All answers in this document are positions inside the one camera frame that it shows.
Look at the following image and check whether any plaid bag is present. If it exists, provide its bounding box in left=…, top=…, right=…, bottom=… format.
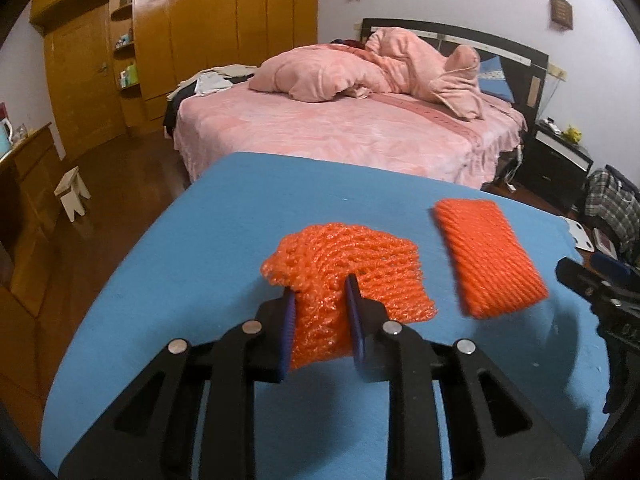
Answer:
left=582, top=164, right=640, bottom=262

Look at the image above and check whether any bed with pink sheet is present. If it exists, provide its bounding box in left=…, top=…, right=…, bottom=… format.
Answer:
left=172, top=17, right=550, bottom=192

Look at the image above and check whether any white bathroom scale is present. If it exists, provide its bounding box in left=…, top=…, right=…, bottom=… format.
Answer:
left=564, top=217, right=596, bottom=252

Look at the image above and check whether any white cable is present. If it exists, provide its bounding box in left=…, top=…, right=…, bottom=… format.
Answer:
left=504, top=144, right=527, bottom=192

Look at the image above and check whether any blue pillow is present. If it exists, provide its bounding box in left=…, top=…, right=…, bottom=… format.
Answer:
left=477, top=56, right=516, bottom=102

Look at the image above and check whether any small white stool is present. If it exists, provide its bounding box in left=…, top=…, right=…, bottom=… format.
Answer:
left=54, top=165, right=92, bottom=222

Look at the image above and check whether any wooden door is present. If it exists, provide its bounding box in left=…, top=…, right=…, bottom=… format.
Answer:
left=44, top=7, right=129, bottom=162

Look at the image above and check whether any flat orange foam net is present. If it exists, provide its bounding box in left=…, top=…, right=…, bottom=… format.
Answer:
left=431, top=198, right=550, bottom=320

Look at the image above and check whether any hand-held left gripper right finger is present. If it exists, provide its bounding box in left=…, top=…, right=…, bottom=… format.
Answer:
left=344, top=274, right=586, bottom=480

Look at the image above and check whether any wooden wall lamp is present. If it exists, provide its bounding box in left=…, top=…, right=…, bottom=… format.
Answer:
left=550, top=0, right=574, bottom=30

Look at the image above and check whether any pink bathroom scale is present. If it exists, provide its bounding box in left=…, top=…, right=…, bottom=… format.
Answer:
left=592, top=227, right=619, bottom=257

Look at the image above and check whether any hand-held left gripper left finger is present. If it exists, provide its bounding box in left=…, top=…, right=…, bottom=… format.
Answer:
left=59, top=287, right=298, bottom=480

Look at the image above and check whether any blue tablecloth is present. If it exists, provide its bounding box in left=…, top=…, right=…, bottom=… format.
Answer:
left=40, top=151, right=617, bottom=480

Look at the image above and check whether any wooden wardrobe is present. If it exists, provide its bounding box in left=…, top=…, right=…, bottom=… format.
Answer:
left=29, top=0, right=320, bottom=137

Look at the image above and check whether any pile of light clothes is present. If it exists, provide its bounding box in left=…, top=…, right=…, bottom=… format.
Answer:
left=191, top=64, right=262, bottom=97

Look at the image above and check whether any wooden cabinet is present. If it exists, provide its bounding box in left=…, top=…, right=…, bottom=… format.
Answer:
left=0, top=122, right=69, bottom=322

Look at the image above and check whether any orange foam net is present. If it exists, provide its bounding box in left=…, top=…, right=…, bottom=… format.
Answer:
left=260, top=223, right=439, bottom=372
left=431, top=198, right=550, bottom=320

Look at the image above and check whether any pink quilt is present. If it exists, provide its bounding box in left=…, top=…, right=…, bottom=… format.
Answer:
left=248, top=27, right=485, bottom=121

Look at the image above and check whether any dark nightstand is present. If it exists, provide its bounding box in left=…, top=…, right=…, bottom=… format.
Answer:
left=514, top=119, right=595, bottom=214

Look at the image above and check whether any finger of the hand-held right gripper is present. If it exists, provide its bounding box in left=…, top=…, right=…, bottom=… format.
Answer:
left=590, top=252, right=640, bottom=286
left=555, top=257, right=603, bottom=307

